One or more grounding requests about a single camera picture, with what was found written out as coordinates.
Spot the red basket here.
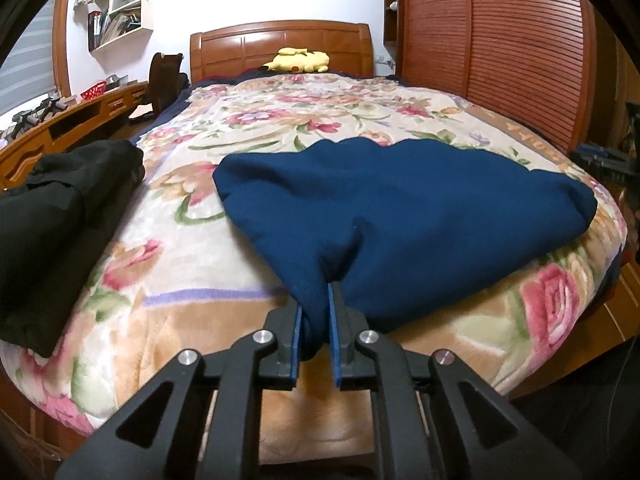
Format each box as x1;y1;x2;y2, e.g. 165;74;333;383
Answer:
80;80;107;101

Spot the white wall shelf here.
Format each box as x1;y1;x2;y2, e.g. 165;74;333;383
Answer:
74;0;153;55

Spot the grey window blind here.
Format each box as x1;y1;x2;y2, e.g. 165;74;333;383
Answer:
0;0;55;114

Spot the red-brown louvered wardrobe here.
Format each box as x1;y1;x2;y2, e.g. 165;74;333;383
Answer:
385;0;597;153

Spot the black folded garment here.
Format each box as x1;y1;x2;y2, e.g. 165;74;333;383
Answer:
1;140;145;358

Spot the wooden desk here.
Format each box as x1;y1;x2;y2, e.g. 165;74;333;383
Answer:
1;81;148;192

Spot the yellow Pikachu plush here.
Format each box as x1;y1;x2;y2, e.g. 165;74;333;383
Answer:
262;47;330;74

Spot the wooden headboard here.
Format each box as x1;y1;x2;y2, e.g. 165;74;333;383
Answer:
190;20;374;82

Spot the floral bed blanket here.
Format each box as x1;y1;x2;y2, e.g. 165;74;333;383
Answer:
1;73;628;463

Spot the dark wooden chair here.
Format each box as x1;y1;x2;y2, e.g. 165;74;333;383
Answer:
128;52;190;124

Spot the navy blue suit jacket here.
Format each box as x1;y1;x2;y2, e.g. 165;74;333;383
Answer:
213;138;598;359

